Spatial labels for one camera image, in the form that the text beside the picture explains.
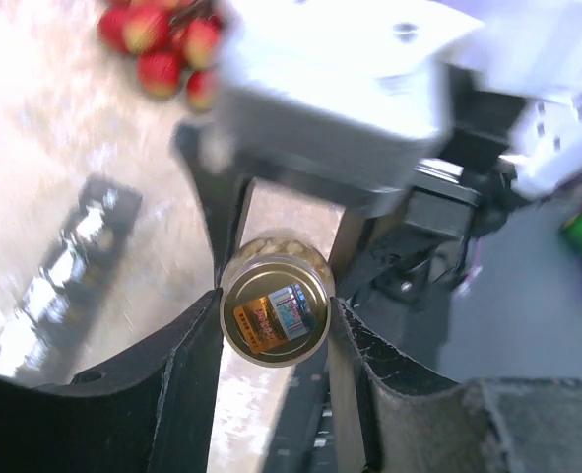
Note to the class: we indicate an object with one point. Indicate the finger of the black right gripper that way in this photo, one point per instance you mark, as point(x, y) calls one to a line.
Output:
point(224, 198)

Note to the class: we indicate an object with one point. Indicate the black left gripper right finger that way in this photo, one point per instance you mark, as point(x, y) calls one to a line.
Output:
point(392, 414)

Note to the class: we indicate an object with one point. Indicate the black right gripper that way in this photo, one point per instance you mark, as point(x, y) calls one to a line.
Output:
point(428, 246)

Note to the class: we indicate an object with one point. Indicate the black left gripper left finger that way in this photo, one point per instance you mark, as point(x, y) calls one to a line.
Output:
point(150, 408)

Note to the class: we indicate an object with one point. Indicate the clear pill bottle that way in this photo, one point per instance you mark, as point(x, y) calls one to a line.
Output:
point(275, 310)

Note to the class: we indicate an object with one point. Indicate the grey weekly pill organizer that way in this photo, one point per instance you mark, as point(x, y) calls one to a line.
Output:
point(54, 313)

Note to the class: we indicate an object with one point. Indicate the red lychee fruit bunch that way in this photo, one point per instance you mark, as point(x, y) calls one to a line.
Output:
point(175, 44)

